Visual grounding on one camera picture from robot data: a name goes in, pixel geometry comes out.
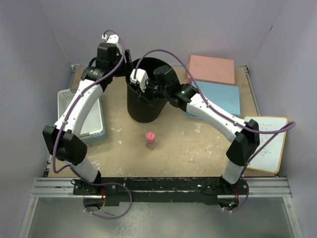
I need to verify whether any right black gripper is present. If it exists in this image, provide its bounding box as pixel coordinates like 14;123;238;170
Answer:
137;78;170;107

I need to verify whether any large black plastic bucket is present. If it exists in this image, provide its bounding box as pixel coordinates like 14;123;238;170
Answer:
125;57;181;123

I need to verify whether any light blue basket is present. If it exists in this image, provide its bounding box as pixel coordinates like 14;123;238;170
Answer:
79;99;107;143

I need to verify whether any white perforated plastic basket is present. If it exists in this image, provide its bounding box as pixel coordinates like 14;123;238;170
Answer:
57;89;104;138

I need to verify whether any pink perforated plastic basket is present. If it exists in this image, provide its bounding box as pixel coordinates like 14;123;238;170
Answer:
187;55;235;85

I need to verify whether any blue perforated plastic basket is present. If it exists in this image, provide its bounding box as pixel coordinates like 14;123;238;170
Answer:
196;81;241;118

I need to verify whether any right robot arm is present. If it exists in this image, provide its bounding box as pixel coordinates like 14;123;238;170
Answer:
130;65;260;194

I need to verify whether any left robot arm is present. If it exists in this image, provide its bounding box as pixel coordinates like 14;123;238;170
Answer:
43;43;126;194

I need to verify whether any pink capped small bottle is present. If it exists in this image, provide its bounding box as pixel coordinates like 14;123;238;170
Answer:
146;132;156;149

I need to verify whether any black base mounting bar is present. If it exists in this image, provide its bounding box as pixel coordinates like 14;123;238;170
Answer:
71;177;249;208

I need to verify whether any yellow framed whiteboard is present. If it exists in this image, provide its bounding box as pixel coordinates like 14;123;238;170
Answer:
244;116;289;174

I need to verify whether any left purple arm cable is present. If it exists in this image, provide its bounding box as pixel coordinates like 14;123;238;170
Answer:
51;30;126;174

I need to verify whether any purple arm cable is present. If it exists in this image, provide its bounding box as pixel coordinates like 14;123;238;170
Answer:
135;49;297;178
51;30;126;174

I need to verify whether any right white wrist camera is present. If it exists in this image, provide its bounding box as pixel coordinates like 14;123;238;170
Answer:
130;69;149;93

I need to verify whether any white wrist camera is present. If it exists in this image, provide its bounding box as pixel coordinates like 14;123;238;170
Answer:
130;69;149;93
102;34;124;55

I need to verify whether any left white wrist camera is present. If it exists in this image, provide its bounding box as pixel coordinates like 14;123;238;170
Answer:
102;34;124;55

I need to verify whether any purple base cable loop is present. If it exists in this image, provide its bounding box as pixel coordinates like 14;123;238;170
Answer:
82;182;133;220

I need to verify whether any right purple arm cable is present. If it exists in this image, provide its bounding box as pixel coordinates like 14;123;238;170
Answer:
135;49;297;178

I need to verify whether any aluminium extrusion rail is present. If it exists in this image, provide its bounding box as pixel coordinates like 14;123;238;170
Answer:
31;177;292;197

